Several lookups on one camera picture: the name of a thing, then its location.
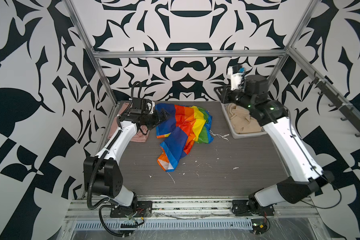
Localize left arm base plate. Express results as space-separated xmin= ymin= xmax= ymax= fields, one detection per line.
xmin=110 ymin=201 xmax=153 ymax=218

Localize aluminium frame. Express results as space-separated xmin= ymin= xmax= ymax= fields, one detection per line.
xmin=59 ymin=0 xmax=360 ymax=240

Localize white slotted cable duct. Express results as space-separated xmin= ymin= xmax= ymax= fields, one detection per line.
xmin=74 ymin=218 xmax=254 ymax=231

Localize pink shorts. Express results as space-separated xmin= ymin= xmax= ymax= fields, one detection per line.
xmin=107 ymin=116 xmax=149 ymax=143

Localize rainbow coloured shorts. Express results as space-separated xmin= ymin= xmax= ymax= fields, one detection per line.
xmin=155 ymin=103 xmax=214 ymax=172

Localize white plastic basket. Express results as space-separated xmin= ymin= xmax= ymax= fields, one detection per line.
xmin=214 ymin=86 xmax=267 ymax=139

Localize small electronics board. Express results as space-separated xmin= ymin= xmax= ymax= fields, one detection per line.
xmin=251 ymin=219 xmax=270 ymax=236

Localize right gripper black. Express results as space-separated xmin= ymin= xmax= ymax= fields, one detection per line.
xmin=213 ymin=86 xmax=254 ymax=113

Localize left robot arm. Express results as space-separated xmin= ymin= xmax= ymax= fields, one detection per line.
xmin=84 ymin=98 xmax=171 ymax=210

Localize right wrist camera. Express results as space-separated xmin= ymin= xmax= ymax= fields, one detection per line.
xmin=227 ymin=65 xmax=246 ymax=91

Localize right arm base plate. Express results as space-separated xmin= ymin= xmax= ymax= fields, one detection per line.
xmin=231 ymin=199 xmax=274 ymax=217

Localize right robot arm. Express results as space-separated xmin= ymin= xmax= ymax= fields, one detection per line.
xmin=215 ymin=73 xmax=335 ymax=210

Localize black corrugated cable conduit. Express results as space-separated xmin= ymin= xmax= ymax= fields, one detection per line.
xmin=86 ymin=80 xmax=145 ymax=238

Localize beige shorts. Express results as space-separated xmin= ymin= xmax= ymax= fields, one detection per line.
xmin=226 ymin=103 xmax=262 ymax=134

